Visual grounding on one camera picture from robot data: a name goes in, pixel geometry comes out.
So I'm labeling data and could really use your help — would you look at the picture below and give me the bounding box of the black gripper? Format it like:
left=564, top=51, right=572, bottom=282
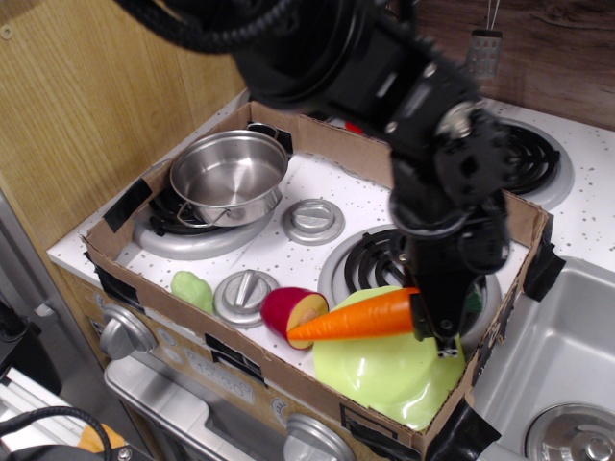
left=396, top=201, right=510, bottom=358

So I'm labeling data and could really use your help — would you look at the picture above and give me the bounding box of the orange toy carrot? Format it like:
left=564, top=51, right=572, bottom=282
left=287, top=286, right=421, bottom=342

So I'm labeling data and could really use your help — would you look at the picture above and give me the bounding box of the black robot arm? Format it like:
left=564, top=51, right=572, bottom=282
left=122, top=1, right=515, bottom=356

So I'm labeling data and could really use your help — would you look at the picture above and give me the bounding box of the light green plastic plate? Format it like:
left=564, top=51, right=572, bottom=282
left=311, top=284, right=467, bottom=431

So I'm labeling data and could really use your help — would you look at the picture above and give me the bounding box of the front right black burner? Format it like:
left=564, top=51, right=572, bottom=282
left=317, top=225, right=502, bottom=357

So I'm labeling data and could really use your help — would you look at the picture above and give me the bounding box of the black burner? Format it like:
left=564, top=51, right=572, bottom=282
left=317, top=225, right=502, bottom=357
left=132, top=191, right=270, bottom=261
left=501, top=118, right=575, bottom=210

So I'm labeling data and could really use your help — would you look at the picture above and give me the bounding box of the cardboard fence box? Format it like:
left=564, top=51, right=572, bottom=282
left=85, top=102, right=553, bottom=460

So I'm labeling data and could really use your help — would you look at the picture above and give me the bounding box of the grey sink basin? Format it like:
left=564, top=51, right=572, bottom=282
left=473, top=257, right=614, bottom=460

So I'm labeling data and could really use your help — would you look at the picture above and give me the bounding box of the red toy fruit half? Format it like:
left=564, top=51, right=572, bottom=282
left=260, top=287, right=329, bottom=350

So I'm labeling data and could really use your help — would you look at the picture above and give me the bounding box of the right grey oven knob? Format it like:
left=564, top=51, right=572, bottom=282
left=283, top=413, right=356, bottom=461

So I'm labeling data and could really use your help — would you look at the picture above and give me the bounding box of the grey oven knob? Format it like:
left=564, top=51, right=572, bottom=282
left=283, top=413, right=356, bottom=461
left=100, top=303, right=158, bottom=360

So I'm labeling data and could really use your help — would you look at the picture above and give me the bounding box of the grey centre stove knob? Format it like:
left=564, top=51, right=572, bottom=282
left=282, top=199, right=346, bottom=246

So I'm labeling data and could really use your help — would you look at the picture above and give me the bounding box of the grey stove knob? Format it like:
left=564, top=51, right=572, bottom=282
left=282, top=199, right=346, bottom=246
left=213, top=269, right=280, bottom=328

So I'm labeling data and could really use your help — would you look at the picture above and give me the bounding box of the metal sink drain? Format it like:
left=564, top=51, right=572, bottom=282
left=524, top=403, right=614, bottom=460

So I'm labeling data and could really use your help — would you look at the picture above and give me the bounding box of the back right black burner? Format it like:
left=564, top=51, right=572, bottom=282
left=501, top=118, right=575, bottom=210

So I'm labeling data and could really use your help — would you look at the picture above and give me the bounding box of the grey front stove knob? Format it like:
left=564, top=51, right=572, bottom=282
left=213, top=269, right=280, bottom=328

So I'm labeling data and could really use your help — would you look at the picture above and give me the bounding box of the red white toy radish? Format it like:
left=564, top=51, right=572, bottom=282
left=344, top=121, right=365, bottom=134

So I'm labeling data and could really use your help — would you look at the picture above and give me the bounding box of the silver oven door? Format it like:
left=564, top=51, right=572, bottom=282
left=105, top=357, right=285, bottom=460

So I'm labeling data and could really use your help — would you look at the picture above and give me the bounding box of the light green toy vegetable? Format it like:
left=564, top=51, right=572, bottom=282
left=171, top=271, right=213, bottom=314

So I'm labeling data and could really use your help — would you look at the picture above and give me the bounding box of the stainless steel pot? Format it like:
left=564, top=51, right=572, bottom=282
left=169, top=130, right=289, bottom=229

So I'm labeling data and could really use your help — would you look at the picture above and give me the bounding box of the hanging metal spatula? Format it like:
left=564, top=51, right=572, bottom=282
left=465, top=1, right=504, bottom=81

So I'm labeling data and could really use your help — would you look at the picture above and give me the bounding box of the front left black burner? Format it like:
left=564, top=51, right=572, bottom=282
left=132, top=191, right=270, bottom=261

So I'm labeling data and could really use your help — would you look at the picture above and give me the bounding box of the left grey oven knob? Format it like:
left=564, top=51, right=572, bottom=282
left=100, top=303, right=158, bottom=360

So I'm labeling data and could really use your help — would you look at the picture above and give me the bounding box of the orange cloth piece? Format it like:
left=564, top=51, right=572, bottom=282
left=77, top=424, right=126, bottom=453

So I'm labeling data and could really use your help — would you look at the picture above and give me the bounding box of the black cable loop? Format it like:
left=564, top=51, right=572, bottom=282
left=0, top=405, right=114, bottom=461

